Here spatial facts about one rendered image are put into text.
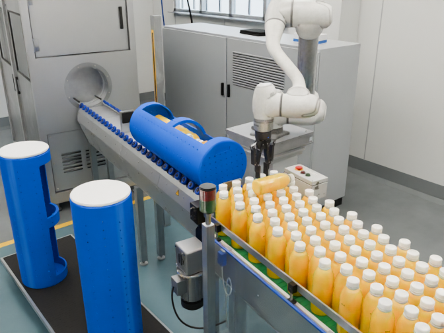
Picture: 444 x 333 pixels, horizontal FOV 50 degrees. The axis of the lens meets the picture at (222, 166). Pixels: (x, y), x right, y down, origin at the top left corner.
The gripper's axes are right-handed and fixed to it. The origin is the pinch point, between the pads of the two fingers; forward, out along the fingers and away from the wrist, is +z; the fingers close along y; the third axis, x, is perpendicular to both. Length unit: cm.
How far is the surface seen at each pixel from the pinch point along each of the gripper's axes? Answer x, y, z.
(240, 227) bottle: 21.7, 27.1, 11.6
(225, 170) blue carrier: -18.7, 8.2, 4.3
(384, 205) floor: -85, -208, 112
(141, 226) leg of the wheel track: -115, 17, 80
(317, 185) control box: 18.5, -18.4, 5.1
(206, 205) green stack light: 29, 47, -7
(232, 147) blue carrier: -18.7, 4.4, -7.1
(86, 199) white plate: -33, 74, 9
